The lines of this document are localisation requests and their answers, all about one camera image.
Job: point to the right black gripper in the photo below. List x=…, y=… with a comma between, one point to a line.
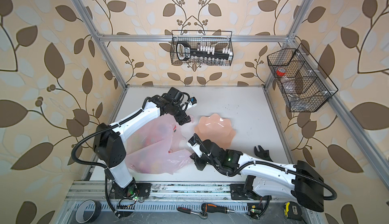
x=197, y=159

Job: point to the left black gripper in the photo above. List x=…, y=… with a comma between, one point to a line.
x=183, y=118

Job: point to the peach scalloped plastic plate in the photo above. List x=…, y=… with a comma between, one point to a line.
x=216, y=129

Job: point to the pink plastic bag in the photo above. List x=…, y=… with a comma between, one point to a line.
x=155, y=148

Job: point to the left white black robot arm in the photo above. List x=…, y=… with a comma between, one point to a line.
x=109, y=140

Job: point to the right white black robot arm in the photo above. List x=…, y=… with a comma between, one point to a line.
x=300, y=182

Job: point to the black adjustable wrench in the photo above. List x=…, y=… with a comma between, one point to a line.
x=261, y=153

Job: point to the orange black screwdriver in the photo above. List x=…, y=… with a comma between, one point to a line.
x=213, y=208

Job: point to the black socket holder tool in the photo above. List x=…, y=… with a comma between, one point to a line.
x=185, y=52

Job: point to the red black ratchet wrench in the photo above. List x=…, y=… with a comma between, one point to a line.
x=201, y=214

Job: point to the yellow black tape measure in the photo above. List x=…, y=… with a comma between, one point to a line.
x=293, y=211

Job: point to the clear bottle red cap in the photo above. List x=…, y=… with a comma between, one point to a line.
x=284, y=79

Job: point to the black tape roll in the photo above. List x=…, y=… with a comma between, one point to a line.
x=88, y=212

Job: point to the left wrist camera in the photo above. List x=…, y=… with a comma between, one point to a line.
x=177, y=97

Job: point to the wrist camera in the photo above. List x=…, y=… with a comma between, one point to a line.
x=195, y=144
x=177, y=97

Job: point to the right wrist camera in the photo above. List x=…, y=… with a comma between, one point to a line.
x=195, y=144

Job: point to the black wire basket centre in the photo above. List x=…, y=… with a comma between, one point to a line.
x=215, y=38

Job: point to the black wire basket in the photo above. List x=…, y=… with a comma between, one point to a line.
x=215, y=38
x=313, y=86

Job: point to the black wire basket right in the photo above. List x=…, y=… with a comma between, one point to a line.
x=313, y=86

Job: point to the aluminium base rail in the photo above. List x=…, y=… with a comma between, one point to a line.
x=164, y=196

